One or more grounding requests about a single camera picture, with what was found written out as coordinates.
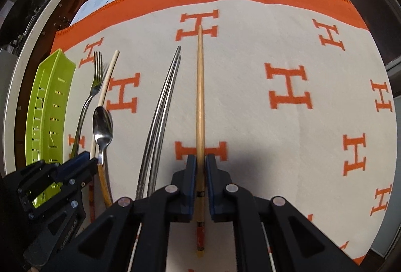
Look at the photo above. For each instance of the orange beige H-pattern blanket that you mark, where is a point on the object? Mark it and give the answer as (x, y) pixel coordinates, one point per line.
(297, 101)

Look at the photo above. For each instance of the twisted steel chopstick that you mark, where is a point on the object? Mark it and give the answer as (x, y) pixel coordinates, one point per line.
(153, 146)
(160, 130)

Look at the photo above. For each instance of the green plastic utensil tray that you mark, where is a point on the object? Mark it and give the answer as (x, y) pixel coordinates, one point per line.
(47, 108)

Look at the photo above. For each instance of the bamboo chopstick red patterned end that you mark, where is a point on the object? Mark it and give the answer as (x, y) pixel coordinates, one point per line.
(200, 147)

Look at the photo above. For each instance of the steel fork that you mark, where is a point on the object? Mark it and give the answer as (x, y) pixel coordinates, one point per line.
(95, 88)

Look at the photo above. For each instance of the steel teaspoon wooden handle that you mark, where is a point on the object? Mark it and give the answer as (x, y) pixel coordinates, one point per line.
(103, 131)

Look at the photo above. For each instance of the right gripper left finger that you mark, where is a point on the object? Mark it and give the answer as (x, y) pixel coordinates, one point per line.
(182, 204)

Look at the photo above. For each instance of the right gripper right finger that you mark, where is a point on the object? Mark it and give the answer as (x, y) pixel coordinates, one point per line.
(220, 207)

